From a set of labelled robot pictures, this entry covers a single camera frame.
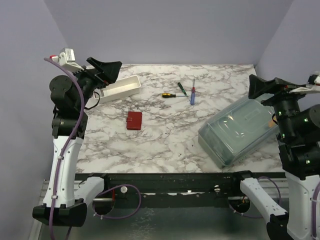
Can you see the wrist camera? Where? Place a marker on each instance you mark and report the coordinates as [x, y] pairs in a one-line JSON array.
[[311, 87], [67, 60]]

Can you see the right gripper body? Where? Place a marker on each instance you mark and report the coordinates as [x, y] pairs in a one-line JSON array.
[[284, 102]]

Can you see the blue red screwdriver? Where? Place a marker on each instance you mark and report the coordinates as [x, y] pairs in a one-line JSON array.
[[192, 97]]

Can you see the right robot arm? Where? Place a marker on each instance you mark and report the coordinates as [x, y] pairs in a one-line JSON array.
[[299, 151]]

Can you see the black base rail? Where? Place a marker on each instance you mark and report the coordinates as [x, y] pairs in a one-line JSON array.
[[173, 190]]

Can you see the clear plastic storage box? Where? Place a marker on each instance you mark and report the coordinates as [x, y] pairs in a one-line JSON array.
[[237, 130]]

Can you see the green black screwdriver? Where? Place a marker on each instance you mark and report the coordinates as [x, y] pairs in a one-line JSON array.
[[182, 89]]

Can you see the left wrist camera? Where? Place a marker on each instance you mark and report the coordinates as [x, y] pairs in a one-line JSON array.
[[67, 60]]

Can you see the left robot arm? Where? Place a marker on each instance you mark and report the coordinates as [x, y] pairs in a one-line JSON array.
[[63, 205]]

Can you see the white rectangular tray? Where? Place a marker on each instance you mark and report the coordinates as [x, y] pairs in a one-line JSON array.
[[122, 88]]

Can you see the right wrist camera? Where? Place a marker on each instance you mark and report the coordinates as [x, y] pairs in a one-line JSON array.
[[311, 87]]

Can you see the yellow black screwdriver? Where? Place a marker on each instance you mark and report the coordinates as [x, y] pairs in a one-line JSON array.
[[170, 95]]

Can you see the red card holder wallet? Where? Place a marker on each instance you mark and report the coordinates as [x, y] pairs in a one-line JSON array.
[[134, 120]]

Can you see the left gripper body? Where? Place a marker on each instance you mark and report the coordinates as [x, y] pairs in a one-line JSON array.
[[89, 81]]

